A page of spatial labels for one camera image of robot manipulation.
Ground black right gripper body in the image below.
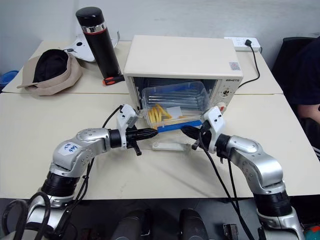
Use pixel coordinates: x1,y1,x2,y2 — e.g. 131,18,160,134
191,121,213,151

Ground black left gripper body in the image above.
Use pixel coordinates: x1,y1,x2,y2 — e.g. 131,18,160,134
125,129,143,157

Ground glass oven door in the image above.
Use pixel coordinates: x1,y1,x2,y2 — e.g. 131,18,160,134
134,107,202,152

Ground clear blue-clipped food container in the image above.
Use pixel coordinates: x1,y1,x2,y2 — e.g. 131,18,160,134
141,80,213,134

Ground yellow food pieces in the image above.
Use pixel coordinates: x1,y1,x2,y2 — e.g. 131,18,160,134
147,103,173,123

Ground oven timer knob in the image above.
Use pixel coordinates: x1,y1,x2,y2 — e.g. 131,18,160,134
220,86,235,98

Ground cream toaster oven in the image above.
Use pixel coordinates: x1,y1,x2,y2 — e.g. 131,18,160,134
123,34,245,121

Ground orange black screwdriver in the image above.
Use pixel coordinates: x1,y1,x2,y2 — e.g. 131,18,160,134
102,74,126,87

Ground dark rounded shape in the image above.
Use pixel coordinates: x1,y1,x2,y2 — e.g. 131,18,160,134
111,208,152,240
179,208,210,240

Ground beige cap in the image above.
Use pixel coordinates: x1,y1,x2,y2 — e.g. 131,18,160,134
16,48,84,97

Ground white power strip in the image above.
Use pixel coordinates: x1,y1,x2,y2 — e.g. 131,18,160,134
223,36,263,53

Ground small black box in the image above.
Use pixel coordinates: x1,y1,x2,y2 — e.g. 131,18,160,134
222,223,239,240

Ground black thermos bottle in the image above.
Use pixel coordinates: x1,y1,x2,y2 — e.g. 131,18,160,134
75,6,124,79

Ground white plastic stand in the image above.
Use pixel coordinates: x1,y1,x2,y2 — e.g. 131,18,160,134
61,30,121,64

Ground person in dark shirt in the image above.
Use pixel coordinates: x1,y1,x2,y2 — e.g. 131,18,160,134
289,36,320,162

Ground blue round object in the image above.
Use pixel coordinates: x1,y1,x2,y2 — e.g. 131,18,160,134
0,70,20,93

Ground colourful patterned object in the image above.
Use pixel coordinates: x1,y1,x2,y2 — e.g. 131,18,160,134
302,223,320,240

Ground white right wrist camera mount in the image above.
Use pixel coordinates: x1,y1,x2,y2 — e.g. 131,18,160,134
201,105,226,154

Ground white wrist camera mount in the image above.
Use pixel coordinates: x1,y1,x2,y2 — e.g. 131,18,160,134
201,105,226,154
116,103,139,150

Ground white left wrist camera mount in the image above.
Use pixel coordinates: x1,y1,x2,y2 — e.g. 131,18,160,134
116,103,139,150

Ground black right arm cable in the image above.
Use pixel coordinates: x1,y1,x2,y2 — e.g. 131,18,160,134
198,128,254,240

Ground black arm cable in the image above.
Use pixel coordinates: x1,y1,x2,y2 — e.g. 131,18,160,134
0,105,124,240
198,128,254,240

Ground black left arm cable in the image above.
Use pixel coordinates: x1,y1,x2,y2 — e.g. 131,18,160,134
0,105,124,240

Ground black oven power cable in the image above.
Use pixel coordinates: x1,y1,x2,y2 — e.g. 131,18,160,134
236,44,262,89

